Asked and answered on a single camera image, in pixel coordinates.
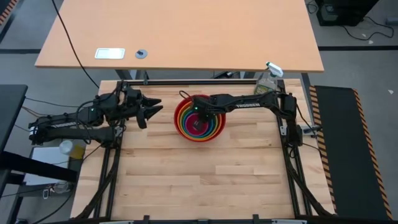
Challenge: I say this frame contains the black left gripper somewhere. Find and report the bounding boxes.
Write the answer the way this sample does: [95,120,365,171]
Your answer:
[119,86,164,130]

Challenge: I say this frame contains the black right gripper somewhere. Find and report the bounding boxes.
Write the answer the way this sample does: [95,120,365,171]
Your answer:
[192,95,216,132]

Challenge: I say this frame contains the pink plastic bowl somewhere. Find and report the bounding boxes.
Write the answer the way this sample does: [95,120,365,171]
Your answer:
[188,113,211,131]

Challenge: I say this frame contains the purple plastic bowl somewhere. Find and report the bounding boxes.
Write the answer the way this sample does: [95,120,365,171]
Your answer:
[185,110,215,133]

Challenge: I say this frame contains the blue plastic bowl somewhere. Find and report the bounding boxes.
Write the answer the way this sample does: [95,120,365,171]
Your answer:
[183,107,217,134]

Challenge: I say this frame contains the green plastic bowl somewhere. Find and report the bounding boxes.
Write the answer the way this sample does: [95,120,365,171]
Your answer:
[181,104,220,136]

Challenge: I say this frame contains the yellow plastic bowl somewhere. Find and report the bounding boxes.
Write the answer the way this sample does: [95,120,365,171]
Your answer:
[178,100,222,138]

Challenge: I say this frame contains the nested rainbow coloured bowls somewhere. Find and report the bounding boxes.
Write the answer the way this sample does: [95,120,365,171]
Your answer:
[174,94,227,143]

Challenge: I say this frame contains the white desk outlet plate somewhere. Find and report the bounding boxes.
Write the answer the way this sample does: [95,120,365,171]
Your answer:
[94,47,126,60]

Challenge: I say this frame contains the green cleaner spray bottle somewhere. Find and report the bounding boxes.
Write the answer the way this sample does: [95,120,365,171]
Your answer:
[254,61,284,95]

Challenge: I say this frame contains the beige wooden desk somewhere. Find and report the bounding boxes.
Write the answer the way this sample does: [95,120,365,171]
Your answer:
[34,0,325,73]

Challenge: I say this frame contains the yellow object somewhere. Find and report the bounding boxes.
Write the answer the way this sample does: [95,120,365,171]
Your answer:
[70,144,86,160]

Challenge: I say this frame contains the white paper sheet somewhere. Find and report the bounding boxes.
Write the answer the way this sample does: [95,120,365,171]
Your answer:
[24,146,79,187]

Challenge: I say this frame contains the black mat with hazard stripes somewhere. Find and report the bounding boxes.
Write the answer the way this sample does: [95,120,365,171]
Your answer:
[308,85,394,221]

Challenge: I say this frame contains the black equipment box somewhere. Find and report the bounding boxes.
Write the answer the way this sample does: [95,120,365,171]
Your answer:
[315,0,381,27]

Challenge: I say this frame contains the black aluminium rig frame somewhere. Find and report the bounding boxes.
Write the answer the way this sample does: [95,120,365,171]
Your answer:
[74,78,335,224]

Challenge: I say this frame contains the long black cable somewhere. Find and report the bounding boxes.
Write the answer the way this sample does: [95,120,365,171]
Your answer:
[51,0,101,90]

